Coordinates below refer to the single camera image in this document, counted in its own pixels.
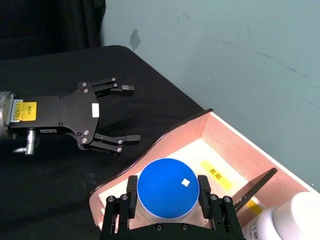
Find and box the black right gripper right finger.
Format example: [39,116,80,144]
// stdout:
[197,175,245,234]

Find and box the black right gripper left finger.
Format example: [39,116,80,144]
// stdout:
[101,175,139,236]

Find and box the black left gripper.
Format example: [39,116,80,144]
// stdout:
[8,77,142,155]

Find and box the white jar with blue lid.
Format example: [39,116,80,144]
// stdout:
[136,157,201,222]

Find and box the long yellow label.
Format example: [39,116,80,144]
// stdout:
[199,159,234,190]

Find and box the small yellow label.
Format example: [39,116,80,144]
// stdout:
[245,199,264,214]

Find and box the black table cloth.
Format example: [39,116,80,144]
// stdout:
[0,44,214,240]

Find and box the white plastic bottle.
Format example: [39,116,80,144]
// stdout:
[242,191,320,240]

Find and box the black hanging backdrop cloth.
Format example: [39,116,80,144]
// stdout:
[0,0,107,61]

